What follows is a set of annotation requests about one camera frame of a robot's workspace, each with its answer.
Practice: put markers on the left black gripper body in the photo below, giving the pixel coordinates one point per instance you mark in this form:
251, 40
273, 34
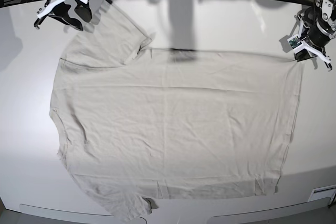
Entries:
320, 32

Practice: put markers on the light grey T-shirt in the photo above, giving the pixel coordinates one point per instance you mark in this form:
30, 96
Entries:
137, 124

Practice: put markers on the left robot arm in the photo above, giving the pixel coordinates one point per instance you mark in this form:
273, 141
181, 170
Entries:
321, 9

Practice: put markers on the white label sticker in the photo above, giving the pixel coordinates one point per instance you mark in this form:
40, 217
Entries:
322, 192

